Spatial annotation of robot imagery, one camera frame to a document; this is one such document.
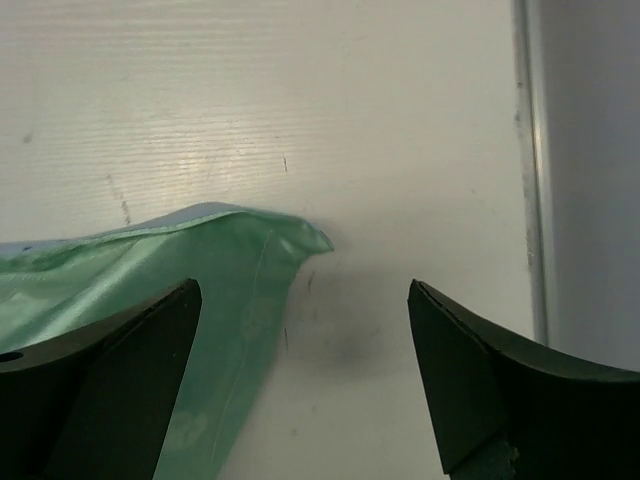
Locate blue green satin pillowcase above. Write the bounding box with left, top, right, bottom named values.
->
left=1, top=203, right=332, bottom=479

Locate aluminium table frame rail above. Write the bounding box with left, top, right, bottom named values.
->
left=512, top=1, right=557, bottom=345

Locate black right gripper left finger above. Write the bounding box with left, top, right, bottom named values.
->
left=1, top=279, right=202, bottom=480

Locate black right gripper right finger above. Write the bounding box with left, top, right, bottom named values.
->
left=408, top=280, right=639, bottom=479

